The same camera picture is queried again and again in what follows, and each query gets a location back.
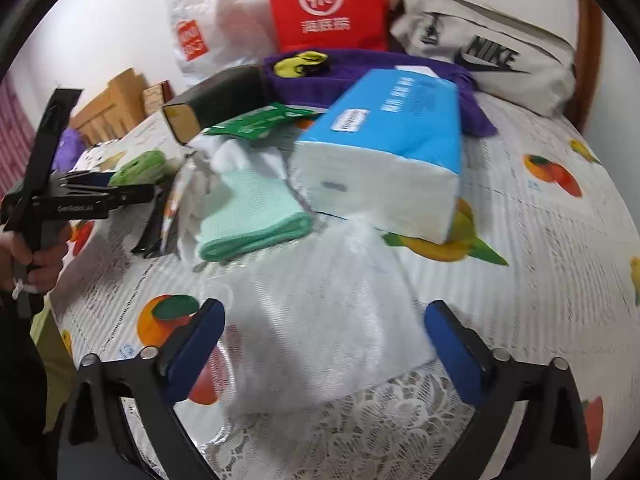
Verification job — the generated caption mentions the brown wooden frame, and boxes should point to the brown wooden frame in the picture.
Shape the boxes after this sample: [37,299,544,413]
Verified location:
[567,0,606,136]

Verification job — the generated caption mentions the person's left forearm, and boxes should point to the person's left forearm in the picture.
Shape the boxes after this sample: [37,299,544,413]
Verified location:
[0,290,51,480]

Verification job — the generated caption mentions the person's left hand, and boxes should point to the person's left hand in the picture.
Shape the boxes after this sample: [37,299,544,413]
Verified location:
[0,225,73,293]

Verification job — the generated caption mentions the green packet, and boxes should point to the green packet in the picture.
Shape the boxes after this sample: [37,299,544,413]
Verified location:
[202,101,321,141]

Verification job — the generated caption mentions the pink patterned curtain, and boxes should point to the pink patterned curtain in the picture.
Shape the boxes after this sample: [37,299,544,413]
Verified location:
[0,75,36,196]

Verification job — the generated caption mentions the brown patterned box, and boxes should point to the brown patterned box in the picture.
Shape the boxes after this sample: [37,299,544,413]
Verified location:
[142,80,173,116]

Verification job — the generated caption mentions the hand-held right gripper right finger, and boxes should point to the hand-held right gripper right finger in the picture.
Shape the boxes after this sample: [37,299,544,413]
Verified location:
[424,300,593,480]

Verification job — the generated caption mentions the small printed packet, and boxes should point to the small printed packet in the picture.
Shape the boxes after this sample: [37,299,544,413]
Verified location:
[160,157,198,256]

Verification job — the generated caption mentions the white tissue sheet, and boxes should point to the white tissue sheet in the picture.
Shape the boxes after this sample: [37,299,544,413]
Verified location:
[200,215,436,413]

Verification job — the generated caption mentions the wooden chair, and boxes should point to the wooden chair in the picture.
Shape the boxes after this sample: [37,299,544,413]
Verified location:
[70,67,151,148]

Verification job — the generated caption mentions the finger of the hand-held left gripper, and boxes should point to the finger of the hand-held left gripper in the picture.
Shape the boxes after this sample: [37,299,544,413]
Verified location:
[50,170,157,207]
[131,187,173,259]

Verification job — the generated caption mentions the yellow-green cloth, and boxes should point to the yellow-green cloth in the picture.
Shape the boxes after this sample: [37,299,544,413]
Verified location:
[30,300,76,431]

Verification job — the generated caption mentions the white plastic bag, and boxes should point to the white plastic bag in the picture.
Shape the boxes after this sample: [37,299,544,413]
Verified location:
[165,0,281,88]

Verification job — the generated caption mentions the fruit print tablecloth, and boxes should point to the fruit print tablecloth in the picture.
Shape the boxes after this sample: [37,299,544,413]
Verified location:
[50,95,640,480]

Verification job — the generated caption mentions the blue tissue pack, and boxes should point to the blue tissue pack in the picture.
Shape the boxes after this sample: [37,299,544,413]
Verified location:
[290,67,463,246]

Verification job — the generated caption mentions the red paper bag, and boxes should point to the red paper bag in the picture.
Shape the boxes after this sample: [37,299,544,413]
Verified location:
[261,0,391,53]

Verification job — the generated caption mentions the black box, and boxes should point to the black box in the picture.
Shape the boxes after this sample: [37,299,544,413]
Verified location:
[161,66,273,147]

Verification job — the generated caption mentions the small green tissue pack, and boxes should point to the small green tissue pack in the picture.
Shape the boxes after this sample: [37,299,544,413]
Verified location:
[107,150,168,187]

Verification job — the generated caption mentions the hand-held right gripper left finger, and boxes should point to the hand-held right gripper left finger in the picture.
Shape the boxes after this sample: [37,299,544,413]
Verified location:
[57,299,227,480]

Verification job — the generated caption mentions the grey sports bag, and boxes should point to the grey sports bag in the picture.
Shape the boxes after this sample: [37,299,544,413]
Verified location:
[389,0,578,118]

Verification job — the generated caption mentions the mint green cloth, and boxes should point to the mint green cloth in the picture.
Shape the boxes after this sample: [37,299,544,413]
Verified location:
[195,169,315,262]

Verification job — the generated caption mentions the purple towel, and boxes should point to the purple towel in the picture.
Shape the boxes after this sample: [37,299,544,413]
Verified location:
[262,49,498,138]

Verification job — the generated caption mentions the purple cloth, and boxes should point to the purple cloth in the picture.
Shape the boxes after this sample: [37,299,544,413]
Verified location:
[52,127,83,171]

